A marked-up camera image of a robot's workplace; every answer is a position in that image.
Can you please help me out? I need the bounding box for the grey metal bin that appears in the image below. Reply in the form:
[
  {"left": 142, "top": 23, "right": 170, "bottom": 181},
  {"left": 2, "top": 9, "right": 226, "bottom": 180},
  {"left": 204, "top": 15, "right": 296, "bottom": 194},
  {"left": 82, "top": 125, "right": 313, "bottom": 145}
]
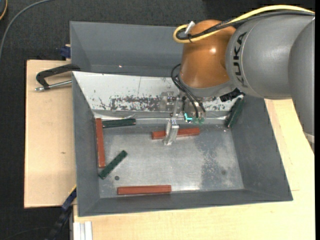
[{"left": 69, "top": 20, "right": 294, "bottom": 217}]

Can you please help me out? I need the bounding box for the brown cardboard board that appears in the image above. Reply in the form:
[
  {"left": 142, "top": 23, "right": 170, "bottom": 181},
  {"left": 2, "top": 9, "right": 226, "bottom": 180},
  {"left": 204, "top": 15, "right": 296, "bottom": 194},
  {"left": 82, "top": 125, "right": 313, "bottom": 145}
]
[{"left": 23, "top": 59, "right": 79, "bottom": 209}]

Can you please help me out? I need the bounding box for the red-brown flat block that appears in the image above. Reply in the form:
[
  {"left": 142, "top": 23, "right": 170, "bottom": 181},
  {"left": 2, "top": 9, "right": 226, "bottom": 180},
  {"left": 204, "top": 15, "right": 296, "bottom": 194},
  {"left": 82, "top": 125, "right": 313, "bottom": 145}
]
[
  {"left": 95, "top": 117, "right": 107, "bottom": 169},
  {"left": 151, "top": 127, "right": 201, "bottom": 141},
  {"left": 116, "top": 184, "right": 173, "bottom": 196}
]

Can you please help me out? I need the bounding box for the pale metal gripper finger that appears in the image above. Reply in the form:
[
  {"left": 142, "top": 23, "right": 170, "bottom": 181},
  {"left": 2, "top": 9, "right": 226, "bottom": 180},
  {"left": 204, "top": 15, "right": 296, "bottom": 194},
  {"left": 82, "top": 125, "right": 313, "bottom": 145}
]
[
  {"left": 163, "top": 120, "right": 174, "bottom": 146},
  {"left": 170, "top": 119, "right": 181, "bottom": 145}
]

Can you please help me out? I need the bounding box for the dark green flat block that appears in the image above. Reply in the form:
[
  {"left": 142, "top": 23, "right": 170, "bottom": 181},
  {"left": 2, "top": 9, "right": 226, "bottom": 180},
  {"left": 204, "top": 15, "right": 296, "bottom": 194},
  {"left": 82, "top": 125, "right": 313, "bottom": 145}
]
[
  {"left": 97, "top": 149, "right": 129, "bottom": 181},
  {"left": 101, "top": 118, "right": 137, "bottom": 129},
  {"left": 225, "top": 97, "right": 246, "bottom": 129}
]

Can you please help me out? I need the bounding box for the black cylinder on white bracket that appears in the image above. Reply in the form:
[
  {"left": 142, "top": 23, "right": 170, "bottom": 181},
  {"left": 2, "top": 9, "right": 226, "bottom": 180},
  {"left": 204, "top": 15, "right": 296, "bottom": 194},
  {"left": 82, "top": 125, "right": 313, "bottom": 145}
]
[{"left": 219, "top": 88, "right": 245, "bottom": 103}]

